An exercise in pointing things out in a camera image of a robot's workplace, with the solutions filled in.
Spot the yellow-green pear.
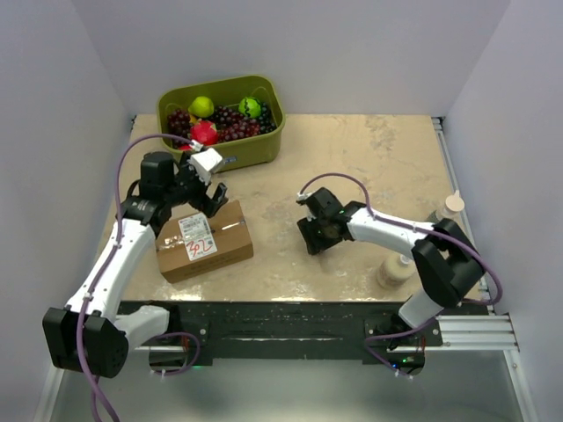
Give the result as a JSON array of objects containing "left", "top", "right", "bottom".
[{"left": 188, "top": 96, "right": 215, "bottom": 119}]

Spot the brown cardboard express box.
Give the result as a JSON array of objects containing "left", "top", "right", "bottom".
[{"left": 156, "top": 200, "right": 254, "bottom": 283}]

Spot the aluminium frame rail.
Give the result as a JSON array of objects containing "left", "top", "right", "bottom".
[{"left": 129, "top": 115, "right": 519, "bottom": 355}]

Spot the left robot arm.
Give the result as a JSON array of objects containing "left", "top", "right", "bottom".
[{"left": 42, "top": 149, "right": 227, "bottom": 378}]

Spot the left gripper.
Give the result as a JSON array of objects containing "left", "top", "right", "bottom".
[{"left": 165, "top": 151, "right": 228, "bottom": 217}]

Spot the dark red grape bunch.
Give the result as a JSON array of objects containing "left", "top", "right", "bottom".
[{"left": 165, "top": 105, "right": 277, "bottom": 143}]

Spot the cream lotion pump bottle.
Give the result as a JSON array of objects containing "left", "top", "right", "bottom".
[{"left": 377, "top": 253, "right": 416, "bottom": 289}]

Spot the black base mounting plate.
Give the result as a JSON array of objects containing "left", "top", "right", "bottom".
[{"left": 118, "top": 300, "right": 492, "bottom": 375}]

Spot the green striped ball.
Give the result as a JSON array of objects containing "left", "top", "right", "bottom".
[{"left": 238, "top": 97, "right": 262, "bottom": 119}]

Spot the olive green plastic bin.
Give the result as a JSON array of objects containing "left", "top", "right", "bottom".
[{"left": 157, "top": 75, "right": 285, "bottom": 171}]

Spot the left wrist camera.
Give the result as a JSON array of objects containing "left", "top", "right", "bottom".
[{"left": 189, "top": 149, "right": 224, "bottom": 186}]

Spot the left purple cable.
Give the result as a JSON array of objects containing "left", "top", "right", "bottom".
[{"left": 74, "top": 133, "right": 201, "bottom": 422}]

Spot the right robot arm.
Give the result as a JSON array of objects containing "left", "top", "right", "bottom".
[{"left": 296, "top": 187, "right": 485, "bottom": 346}]

